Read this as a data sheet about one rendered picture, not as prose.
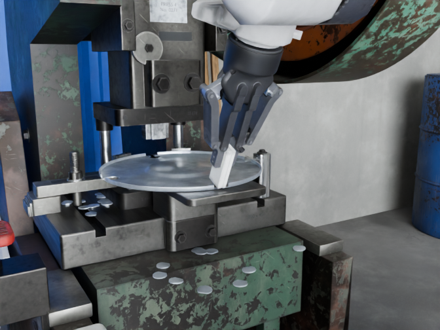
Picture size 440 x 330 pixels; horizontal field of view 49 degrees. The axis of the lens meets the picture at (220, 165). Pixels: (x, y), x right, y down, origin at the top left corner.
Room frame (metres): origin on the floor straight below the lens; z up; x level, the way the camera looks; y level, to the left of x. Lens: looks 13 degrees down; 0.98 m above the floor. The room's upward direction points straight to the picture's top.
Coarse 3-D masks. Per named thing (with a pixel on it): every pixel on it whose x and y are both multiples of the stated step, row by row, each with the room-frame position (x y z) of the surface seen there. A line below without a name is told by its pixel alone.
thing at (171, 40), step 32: (160, 0) 0.88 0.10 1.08; (192, 0) 0.91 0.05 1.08; (160, 32) 0.88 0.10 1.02; (192, 32) 0.91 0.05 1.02; (128, 64) 0.86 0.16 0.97; (160, 64) 0.85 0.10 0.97; (192, 64) 0.88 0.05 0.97; (128, 96) 0.86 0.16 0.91; (160, 96) 0.85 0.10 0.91; (192, 96) 0.88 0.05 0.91
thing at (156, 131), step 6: (144, 126) 0.94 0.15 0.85; (150, 126) 0.94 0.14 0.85; (156, 126) 0.94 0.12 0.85; (162, 126) 0.94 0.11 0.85; (144, 132) 0.94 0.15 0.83; (150, 132) 0.94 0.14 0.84; (156, 132) 0.94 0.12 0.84; (162, 132) 0.94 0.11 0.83; (144, 138) 0.94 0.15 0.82; (150, 138) 0.94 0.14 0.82; (156, 138) 0.94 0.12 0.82; (162, 138) 0.94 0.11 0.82
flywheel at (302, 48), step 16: (384, 0) 0.91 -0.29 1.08; (368, 16) 0.93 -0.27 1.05; (304, 32) 1.08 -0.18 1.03; (320, 32) 1.03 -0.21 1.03; (336, 32) 0.99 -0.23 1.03; (352, 32) 0.96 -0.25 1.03; (288, 48) 1.12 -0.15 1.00; (304, 48) 1.07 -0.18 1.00; (320, 48) 1.03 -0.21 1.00; (336, 48) 1.02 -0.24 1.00
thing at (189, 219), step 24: (168, 192) 0.73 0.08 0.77; (192, 192) 0.70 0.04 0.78; (216, 192) 0.70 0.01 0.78; (240, 192) 0.71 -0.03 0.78; (264, 192) 0.73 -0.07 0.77; (168, 216) 0.79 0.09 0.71; (192, 216) 0.80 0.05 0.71; (216, 216) 0.83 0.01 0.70; (168, 240) 0.79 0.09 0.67; (192, 240) 0.80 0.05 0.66; (216, 240) 0.83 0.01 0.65
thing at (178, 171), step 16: (112, 160) 0.90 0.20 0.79; (128, 160) 0.92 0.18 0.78; (144, 160) 0.92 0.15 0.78; (160, 160) 0.92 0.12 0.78; (176, 160) 0.89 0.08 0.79; (192, 160) 0.89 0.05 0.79; (208, 160) 0.92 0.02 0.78; (112, 176) 0.80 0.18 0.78; (128, 176) 0.80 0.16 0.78; (144, 176) 0.80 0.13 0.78; (160, 176) 0.79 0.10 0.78; (176, 176) 0.79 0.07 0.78; (192, 176) 0.79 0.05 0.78; (208, 176) 0.80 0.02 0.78; (240, 176) 0.80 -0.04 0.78; (256, 176) 0.79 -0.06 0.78
